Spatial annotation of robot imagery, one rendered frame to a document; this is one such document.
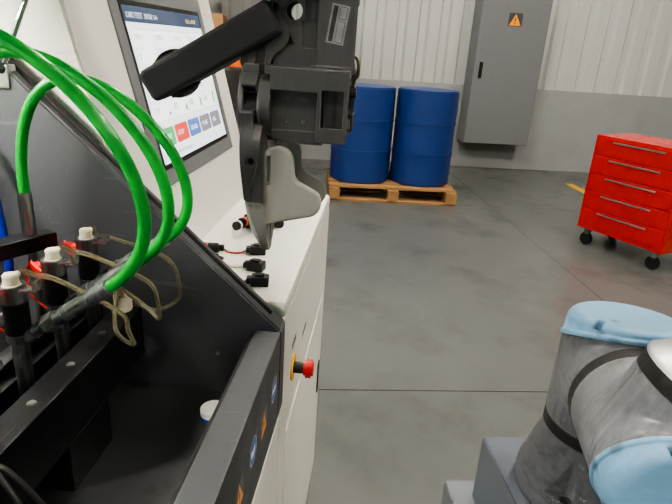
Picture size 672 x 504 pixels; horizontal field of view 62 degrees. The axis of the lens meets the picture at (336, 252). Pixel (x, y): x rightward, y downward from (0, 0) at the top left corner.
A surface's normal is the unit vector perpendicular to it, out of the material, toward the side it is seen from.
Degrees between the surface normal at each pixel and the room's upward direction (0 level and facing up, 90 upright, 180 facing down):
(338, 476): 0
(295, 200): 93
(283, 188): 93
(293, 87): 90
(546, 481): 72
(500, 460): 0
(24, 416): 0
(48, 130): 90
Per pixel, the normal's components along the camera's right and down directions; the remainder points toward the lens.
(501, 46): 0.07, 0.36
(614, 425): -0.85, -0.51
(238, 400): 0.07, -0.94
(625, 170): -0.87, 0.12
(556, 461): -0.81, -0.17
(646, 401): -0.89, -0.28
